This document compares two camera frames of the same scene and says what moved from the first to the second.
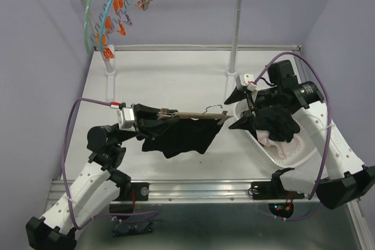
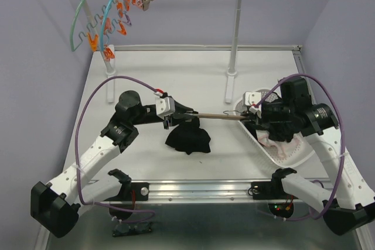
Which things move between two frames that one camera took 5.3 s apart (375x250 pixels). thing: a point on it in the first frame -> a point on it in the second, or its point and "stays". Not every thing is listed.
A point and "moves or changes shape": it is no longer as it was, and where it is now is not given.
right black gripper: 246,123 -> 252,118
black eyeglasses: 124,229 stays
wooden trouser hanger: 165,113 moves or changes shape
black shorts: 186,136 moves or changes shape
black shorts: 279,123 stays
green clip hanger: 86,17 -> 91,31
